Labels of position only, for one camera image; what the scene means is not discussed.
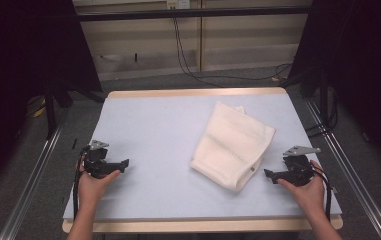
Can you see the person's right hand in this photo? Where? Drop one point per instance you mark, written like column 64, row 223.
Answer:
column 306, row 195

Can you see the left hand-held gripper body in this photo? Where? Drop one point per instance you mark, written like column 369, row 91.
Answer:
column 98, row 163

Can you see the person's left hand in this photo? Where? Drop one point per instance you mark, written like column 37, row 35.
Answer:
column 93, row 188

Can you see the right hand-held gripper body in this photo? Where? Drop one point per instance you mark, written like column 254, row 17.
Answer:
column 298, row 168

